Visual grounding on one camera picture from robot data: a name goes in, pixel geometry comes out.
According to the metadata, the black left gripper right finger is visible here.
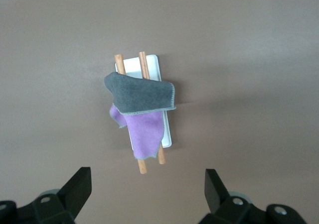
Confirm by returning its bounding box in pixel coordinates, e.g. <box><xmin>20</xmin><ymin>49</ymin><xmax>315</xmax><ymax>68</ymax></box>
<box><xmin>199</xmin><ymin>168</ymin><xmax>268</xmax><ymax>224</ymax></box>

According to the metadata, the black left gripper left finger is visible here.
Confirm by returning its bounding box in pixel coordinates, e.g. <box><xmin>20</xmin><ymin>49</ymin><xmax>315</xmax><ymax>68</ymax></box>
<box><xmin>33</xmin><ymin>166</ymin><xmax>92</xmax><ymax>224</ymax></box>

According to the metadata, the grey and purple towel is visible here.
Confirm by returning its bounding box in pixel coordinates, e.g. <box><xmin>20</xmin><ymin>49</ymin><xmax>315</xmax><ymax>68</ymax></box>
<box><xmin>103</xmin><ymin>71</ymin><xmax>177</xmax><ymax>161</ymax></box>

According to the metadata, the brown table mat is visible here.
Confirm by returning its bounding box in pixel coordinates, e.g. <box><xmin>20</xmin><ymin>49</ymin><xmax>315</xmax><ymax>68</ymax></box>
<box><xmin>0</xmin><ymin>0</ymin><xmax>319</xmax><ymax>224</ymax></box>

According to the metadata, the white rectangular tray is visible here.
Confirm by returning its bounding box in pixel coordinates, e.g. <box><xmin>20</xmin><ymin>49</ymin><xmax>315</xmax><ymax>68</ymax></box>
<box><xmin>114</xmin><ymin>51</ymin><xmax>173</xmax><ymax>175</ymax></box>

